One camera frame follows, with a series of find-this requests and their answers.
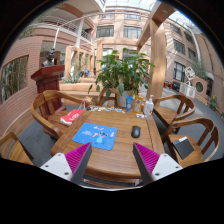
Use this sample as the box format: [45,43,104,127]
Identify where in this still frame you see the wooden chair right far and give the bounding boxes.
[153,94,196,127]

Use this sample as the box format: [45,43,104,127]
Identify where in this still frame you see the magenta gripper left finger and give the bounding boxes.
[41,143,92,184]

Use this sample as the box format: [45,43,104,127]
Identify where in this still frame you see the dark bust statue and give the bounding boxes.
[41,48,55,67]

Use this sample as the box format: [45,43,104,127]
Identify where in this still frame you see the red wooden pedestal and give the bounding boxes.
[30,64,66,111]

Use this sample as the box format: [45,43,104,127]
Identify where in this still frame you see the wooden chair right near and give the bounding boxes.
[162,117,220,168]

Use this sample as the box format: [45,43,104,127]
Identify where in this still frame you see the blue tube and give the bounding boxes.
[126,96,133,112]

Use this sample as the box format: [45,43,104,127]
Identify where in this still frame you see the white pump bottle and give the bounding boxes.
[144,95,154,115]

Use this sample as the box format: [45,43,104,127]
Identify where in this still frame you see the wooden chair left near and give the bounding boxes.
[0,132,33,165]

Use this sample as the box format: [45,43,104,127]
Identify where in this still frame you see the red and white bag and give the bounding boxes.
[60,109,82,125]

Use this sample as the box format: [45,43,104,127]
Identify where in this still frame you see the wooden chair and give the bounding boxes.
[0,132,33,165]
[30,90,89,139]
[153,94,196,127]
[162,117,220,168]

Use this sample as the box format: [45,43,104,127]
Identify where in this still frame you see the orange snack packet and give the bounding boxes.
[133,96,143,113]

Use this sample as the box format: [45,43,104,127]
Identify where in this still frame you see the green potted plant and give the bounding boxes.
[95,51,155,97]

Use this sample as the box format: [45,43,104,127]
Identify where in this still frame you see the white plant pot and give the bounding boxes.
[116,90,132,107]

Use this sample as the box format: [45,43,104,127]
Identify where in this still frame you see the black computer mouse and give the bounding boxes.
[131,126,141,138]

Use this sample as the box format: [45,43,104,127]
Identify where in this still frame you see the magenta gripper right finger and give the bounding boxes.
[133,143,182,186]

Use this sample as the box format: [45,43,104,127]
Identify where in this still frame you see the black notebook on chair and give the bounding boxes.
[172,136,194,159]

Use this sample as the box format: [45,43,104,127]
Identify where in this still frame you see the white geometric sculpture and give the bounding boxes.
[179,66,196,99]

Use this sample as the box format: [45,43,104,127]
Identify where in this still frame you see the wooden chair left far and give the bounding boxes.
[30,90,89,139]

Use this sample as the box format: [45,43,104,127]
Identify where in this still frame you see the blue cartoon mouse pad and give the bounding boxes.
[73,123,117,151]

